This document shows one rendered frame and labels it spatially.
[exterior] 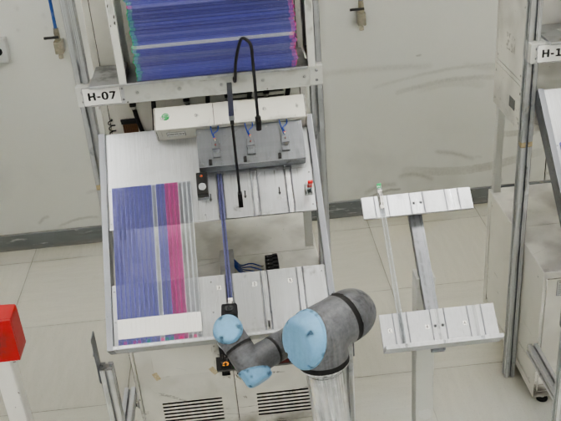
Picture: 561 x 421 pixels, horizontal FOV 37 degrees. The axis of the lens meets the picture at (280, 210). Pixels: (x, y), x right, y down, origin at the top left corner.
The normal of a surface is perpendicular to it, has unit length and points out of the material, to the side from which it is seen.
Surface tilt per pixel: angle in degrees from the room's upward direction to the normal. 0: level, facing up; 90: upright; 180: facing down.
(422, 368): 90
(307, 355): 83
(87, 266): 0
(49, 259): 0
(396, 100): 90
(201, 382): 90
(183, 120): 43
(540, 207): 0
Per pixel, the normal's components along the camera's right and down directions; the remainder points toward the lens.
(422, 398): 0.08, 0.47
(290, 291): 0.00, -0.33
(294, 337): -0.78, 0.23
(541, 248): -0.07, -0.88
